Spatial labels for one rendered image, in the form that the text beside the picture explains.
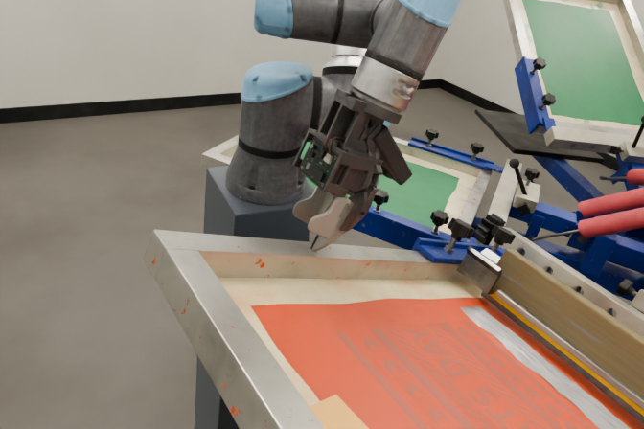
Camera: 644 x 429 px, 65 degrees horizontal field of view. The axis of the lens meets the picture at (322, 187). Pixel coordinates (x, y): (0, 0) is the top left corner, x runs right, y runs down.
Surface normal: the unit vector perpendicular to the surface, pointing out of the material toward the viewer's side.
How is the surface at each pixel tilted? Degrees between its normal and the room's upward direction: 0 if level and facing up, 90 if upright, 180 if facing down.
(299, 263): 90
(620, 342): 71
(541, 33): 32
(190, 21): 90
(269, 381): 20
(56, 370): 0
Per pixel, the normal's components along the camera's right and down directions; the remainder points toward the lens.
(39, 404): 0.15, -0.86
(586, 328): -0.72, -0.13
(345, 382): 0.42, -0.87
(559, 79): 0.17, -0.47
